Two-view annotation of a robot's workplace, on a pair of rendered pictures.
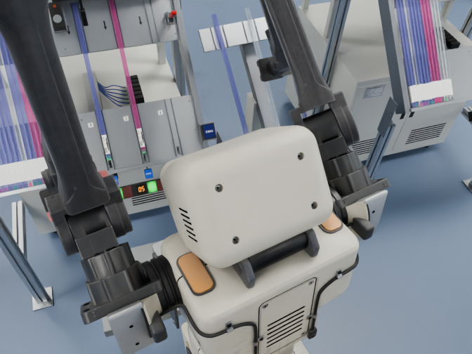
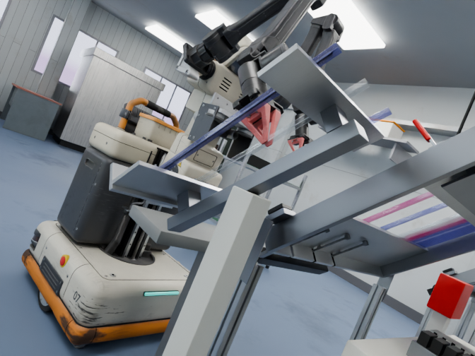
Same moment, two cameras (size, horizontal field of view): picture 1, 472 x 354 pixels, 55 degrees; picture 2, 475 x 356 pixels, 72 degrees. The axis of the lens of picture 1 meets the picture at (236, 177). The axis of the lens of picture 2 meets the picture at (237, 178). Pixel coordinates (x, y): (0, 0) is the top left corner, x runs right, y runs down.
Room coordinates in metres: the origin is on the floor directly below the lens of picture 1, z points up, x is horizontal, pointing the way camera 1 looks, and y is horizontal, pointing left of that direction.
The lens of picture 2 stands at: (1.83, -0.30, 0.84)
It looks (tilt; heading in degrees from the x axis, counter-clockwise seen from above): 1 degrees down; 162
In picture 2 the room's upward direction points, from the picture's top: 23 degrees clockwise
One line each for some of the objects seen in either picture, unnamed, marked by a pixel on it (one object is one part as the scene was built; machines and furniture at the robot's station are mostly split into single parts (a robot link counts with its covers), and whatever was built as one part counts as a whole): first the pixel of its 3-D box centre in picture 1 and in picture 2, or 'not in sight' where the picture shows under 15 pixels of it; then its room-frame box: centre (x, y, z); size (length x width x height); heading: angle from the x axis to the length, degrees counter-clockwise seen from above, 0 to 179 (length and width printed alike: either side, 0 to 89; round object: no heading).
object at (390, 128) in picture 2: not in sight; (382, 132); (-2.07, 2.71, 2.15); 0.44 x 0.37 x 0.24; 22
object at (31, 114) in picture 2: not in sight; (28, 111); (-5.45, -2.30, 0.38); 1.40 x 0.72 x 0.75; 22
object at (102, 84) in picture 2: not in sight; (106, 109); (-6.03, -1.10, 1.00); 1.56 x 1.20 x 2.01; 112
